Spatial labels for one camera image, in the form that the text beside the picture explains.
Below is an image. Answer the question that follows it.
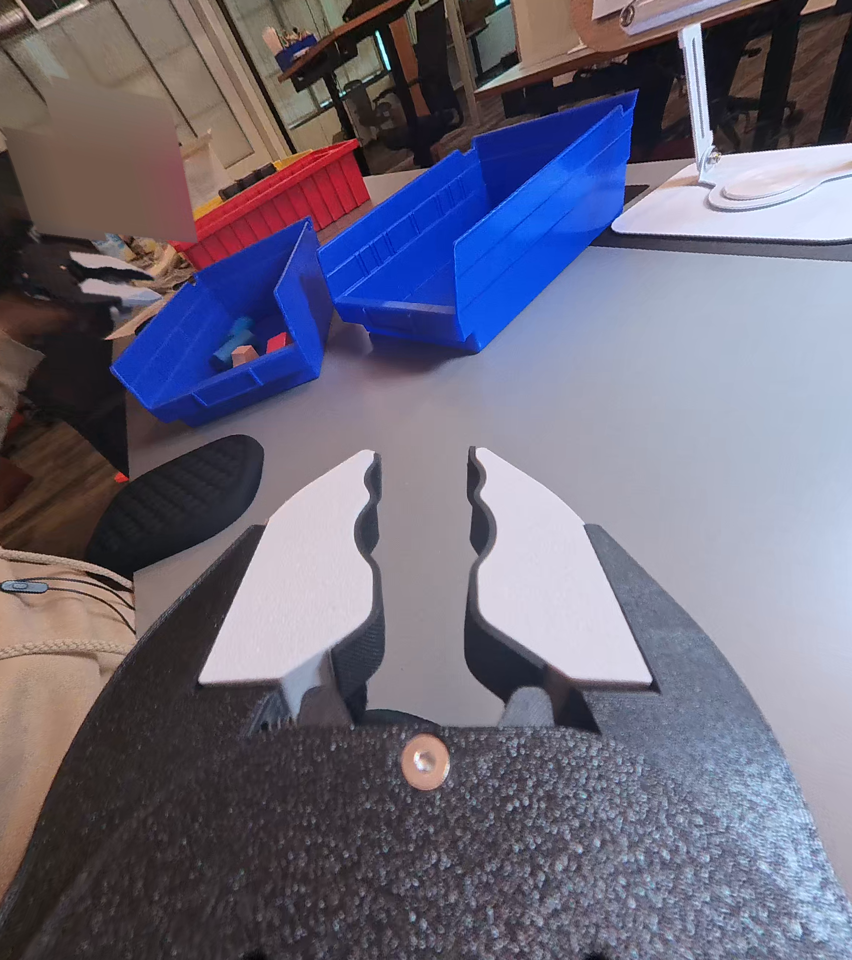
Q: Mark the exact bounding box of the black padded armrest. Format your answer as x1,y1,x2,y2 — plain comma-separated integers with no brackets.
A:
84,433,265,579

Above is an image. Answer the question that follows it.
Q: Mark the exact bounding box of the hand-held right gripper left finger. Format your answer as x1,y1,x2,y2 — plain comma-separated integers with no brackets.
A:
198,450,387,725

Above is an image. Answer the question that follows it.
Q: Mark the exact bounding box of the blue plastic bin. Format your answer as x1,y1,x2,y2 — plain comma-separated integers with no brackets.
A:
109,217,334,429
317,90,638,354

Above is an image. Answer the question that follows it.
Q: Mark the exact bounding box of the brown wooden table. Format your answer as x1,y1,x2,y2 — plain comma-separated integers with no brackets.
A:
474,0,852,162
279,0,427,170

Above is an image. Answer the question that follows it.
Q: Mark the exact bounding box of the red plastic crate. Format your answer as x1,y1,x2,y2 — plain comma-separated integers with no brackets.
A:
171,138,372,271

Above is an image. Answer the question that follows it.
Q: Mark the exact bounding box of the black earphone cable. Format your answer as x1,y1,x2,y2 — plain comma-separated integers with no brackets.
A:
0,573,136,635

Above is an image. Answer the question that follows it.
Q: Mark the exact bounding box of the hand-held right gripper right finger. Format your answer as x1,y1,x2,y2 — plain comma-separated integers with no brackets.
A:
463,446,655,723

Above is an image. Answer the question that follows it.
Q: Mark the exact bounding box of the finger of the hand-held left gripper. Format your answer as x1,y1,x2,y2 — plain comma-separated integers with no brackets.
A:
81,279,164,312
68,252,155,284

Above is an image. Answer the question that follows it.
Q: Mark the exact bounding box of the small blue box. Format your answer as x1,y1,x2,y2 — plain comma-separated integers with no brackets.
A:
276,30,319,69

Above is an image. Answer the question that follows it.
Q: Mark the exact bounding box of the beige drawstring cord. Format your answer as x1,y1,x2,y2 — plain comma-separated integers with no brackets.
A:
0,547,134,674

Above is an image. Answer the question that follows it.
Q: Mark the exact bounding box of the person's left hand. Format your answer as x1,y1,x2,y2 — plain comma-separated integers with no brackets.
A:
0,291,115,344

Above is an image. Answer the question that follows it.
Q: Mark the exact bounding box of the person's beige clothing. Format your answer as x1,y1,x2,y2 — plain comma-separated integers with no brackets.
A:
0,510,138,960

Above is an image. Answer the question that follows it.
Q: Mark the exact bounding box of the white document stand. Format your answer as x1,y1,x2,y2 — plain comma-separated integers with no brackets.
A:
612,0,852,245

